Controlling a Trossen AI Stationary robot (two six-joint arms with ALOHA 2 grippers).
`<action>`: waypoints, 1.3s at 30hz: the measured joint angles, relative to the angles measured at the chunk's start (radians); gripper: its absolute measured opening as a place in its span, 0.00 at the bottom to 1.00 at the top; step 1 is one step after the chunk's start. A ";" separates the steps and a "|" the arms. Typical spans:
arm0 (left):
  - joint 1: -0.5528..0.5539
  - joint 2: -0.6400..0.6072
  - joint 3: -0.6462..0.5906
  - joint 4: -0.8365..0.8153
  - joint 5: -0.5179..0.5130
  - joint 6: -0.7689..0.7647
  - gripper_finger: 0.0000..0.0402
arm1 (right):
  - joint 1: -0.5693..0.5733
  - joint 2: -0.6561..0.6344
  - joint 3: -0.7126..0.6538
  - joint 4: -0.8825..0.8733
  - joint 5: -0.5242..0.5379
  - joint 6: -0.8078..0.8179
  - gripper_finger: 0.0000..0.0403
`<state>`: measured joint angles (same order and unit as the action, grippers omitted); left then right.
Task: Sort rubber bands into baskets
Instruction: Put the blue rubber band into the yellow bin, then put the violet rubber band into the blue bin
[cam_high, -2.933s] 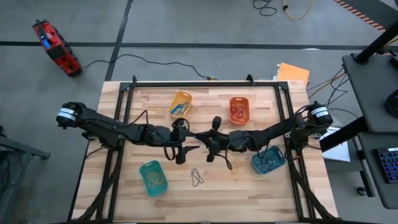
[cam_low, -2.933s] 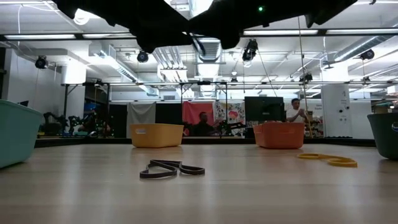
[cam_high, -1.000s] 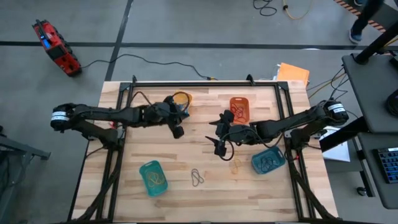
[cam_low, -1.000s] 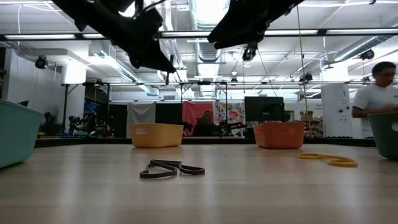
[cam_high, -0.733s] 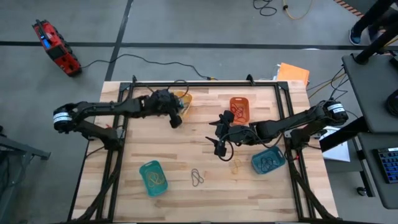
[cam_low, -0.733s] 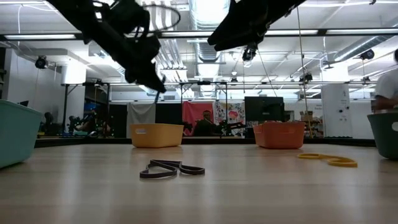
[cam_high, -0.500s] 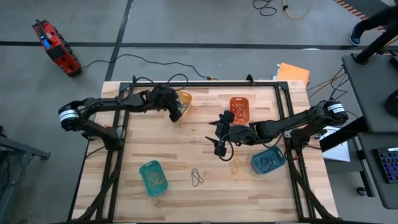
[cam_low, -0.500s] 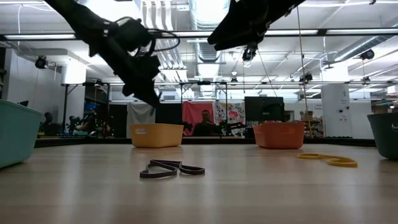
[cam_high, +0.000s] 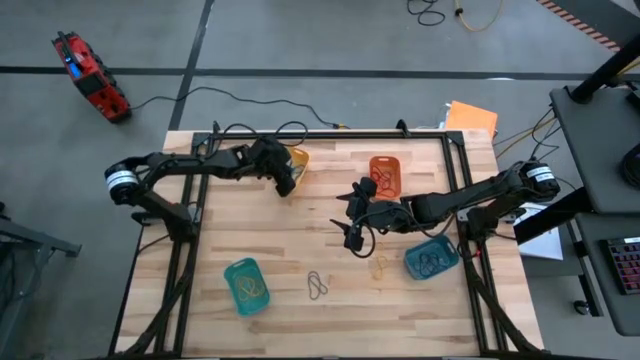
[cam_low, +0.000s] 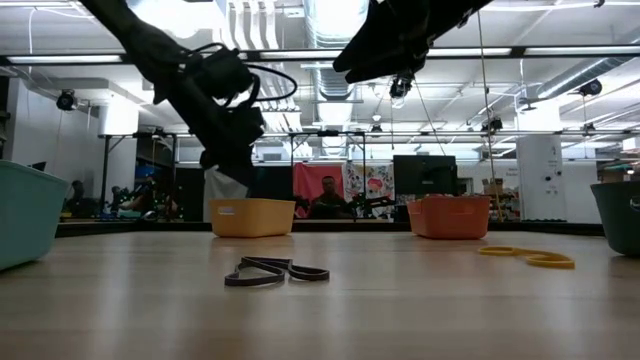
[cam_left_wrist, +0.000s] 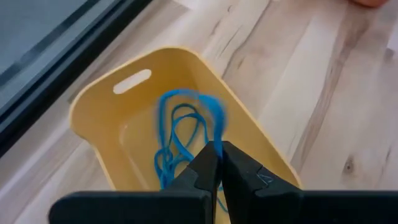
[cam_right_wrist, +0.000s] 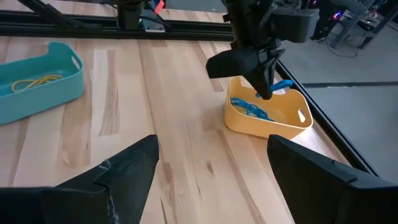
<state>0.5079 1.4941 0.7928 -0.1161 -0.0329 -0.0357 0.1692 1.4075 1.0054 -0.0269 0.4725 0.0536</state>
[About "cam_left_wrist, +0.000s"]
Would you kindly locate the orange plastic basket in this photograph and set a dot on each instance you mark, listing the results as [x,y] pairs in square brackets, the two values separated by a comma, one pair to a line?
[370,2]

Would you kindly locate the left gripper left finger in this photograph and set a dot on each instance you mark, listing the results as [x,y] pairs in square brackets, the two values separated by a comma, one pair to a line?
[140,208]

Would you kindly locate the yellow plastic basket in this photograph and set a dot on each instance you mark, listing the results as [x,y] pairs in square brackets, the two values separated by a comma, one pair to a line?
[102,124]

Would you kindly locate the black aluminium table frame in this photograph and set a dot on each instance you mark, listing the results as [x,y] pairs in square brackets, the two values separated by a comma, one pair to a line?
[77,67]

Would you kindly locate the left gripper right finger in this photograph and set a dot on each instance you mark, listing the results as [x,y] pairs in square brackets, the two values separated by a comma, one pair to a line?
[295,208]

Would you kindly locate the blue rubber band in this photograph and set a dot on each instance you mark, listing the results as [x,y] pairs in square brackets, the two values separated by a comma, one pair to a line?
[215,118]
[164,160]
[186,106]

